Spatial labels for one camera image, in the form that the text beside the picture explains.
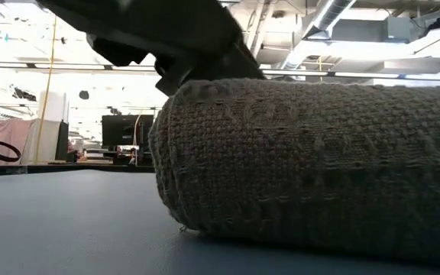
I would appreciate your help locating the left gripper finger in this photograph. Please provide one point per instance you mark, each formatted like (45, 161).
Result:
(227, 66)
(176, 76)

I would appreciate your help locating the grey woven towel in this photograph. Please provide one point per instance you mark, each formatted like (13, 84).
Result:
(300, 164)

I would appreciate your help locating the black monitor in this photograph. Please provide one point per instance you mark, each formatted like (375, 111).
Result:
(120, 130)

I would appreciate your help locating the white fabric partition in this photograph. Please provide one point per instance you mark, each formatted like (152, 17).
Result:
(48, 141)

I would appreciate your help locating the blue table mat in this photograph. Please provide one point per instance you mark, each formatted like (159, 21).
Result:
(71, 229)

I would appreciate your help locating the silver ventilation duct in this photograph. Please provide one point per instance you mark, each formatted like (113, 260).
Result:
(330, 15)

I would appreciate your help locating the ceiling light rail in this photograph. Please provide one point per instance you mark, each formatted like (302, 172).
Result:
(357, 73)

